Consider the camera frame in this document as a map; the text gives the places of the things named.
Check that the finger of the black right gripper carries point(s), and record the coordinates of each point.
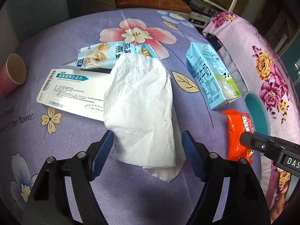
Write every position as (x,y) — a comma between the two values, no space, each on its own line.
(262,143)

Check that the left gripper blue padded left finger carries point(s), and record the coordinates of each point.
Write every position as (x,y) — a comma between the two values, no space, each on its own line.
(98,153)

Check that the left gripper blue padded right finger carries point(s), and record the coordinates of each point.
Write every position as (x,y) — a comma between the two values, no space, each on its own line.
(196,154)

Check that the orange Ovaltine snack wrapper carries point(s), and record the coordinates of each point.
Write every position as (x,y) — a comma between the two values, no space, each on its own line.
(238,123)

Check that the white tissue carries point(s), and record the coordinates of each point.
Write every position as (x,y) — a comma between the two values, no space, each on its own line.
(138,109)

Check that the teal trash bin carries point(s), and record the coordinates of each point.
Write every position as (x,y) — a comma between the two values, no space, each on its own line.
(258,113)

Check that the white medicine box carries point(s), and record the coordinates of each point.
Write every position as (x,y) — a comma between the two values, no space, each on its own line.
(75,91)

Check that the blue milk carton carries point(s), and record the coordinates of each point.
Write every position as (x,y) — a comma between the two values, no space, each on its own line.
(215,81)

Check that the pink floral quilt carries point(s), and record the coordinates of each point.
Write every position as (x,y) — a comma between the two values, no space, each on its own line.
(255,67)

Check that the purple floral bedsheet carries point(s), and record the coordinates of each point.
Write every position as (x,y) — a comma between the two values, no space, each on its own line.
(30,132)

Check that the blue white snack bag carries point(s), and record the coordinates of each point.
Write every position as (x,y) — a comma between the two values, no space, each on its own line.
(104,55)

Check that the pink paper cup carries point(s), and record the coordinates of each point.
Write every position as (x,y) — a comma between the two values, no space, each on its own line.
(13,74)

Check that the dark wooden cabinet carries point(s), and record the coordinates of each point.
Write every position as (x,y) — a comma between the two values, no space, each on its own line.
(277,23)

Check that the black electronic device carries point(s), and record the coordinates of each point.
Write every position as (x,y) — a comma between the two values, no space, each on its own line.
(203,12)

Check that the brown leather cushion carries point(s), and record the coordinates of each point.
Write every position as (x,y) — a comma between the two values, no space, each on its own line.
(172,5)

